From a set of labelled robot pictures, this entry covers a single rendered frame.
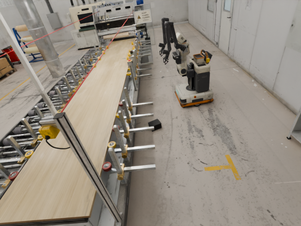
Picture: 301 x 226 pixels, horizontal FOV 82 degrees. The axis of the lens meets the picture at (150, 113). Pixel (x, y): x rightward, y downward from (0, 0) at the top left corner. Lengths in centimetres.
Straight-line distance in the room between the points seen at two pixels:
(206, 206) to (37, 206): 166
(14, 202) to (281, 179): 273
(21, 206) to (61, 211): 36
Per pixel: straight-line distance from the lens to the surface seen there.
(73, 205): 151
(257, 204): 244
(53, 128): 86
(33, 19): 678
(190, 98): 347
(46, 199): 167
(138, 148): 174
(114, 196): 175
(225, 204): 235
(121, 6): 604
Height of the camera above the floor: 207
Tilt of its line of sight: 35 degrees down
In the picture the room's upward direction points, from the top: 10 degrees counter-clockwise
